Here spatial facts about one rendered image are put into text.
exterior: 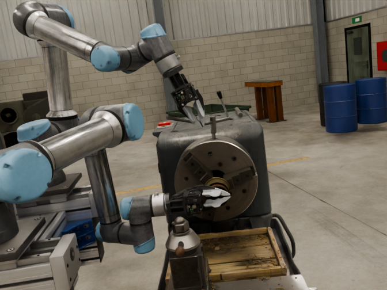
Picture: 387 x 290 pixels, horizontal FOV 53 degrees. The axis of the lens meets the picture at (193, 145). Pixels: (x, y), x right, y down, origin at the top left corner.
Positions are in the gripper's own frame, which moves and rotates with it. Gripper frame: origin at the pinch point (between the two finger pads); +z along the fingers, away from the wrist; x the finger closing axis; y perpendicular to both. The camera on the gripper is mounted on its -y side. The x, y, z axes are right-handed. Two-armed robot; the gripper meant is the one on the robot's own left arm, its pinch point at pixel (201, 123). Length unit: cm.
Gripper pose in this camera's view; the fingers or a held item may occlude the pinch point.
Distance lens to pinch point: 131.8
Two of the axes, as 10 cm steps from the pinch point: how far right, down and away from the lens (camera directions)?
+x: 8.8, -4.6, -1.3
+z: 4.7, 8.7, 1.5
